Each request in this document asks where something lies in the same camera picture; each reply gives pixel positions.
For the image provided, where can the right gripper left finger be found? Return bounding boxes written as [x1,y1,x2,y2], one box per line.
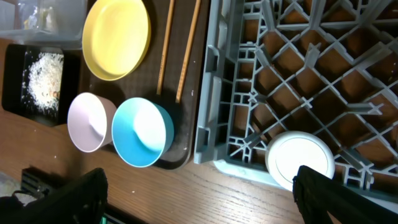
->
[1,168,108,223]

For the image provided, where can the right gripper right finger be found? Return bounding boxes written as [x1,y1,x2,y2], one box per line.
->
[292,166,397,223]

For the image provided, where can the white cup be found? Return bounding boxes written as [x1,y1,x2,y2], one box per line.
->
[265,131,335,191]

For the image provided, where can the pink bowl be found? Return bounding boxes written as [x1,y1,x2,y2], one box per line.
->
[67,92,116,153]

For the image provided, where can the rice pile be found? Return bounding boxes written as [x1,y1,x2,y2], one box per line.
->
[21,52,64,116]

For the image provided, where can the grey dishwasher rack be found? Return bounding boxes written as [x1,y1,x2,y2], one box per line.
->
[194,0,397,204]

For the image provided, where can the black waste tray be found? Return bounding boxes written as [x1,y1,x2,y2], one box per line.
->
[1,44,81,127]

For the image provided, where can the blue bowl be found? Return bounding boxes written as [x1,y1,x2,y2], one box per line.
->
[111,97,175,168]

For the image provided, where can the brown serving tray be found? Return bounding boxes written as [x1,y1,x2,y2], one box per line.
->
[80,0,211,170]

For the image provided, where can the left wooden chopstick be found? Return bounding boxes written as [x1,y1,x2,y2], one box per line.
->
[156,0,175,95]

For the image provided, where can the wooden chopstick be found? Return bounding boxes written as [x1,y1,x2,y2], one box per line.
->
[175,0,201,103]
[156,0,175,95]

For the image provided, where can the yellow plate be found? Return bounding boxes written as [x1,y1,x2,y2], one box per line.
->
[82,0,151,81]

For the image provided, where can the clear plastic bin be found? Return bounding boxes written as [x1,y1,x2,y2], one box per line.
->
[1,0,88,50]

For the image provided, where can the right wooden chopstick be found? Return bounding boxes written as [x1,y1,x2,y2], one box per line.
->
[175,0,201,103]

